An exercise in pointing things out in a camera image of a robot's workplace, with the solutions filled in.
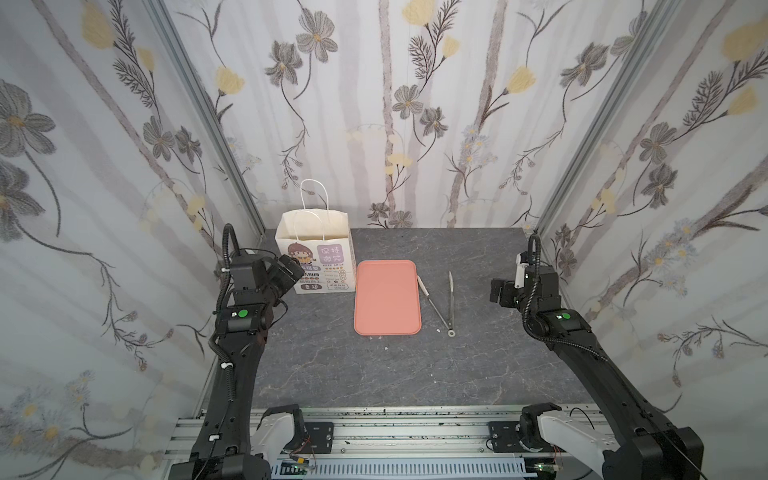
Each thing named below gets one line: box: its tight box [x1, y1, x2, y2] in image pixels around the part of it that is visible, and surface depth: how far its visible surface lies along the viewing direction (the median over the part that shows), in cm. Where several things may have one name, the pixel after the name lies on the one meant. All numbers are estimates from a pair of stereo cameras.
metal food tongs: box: [417, 270, 456, 338], surface depth 100 cm
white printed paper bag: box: [275, 179, 357, 295], surface depth 92 cm
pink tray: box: [354, 259, 422, 336], surface depth 102 cm
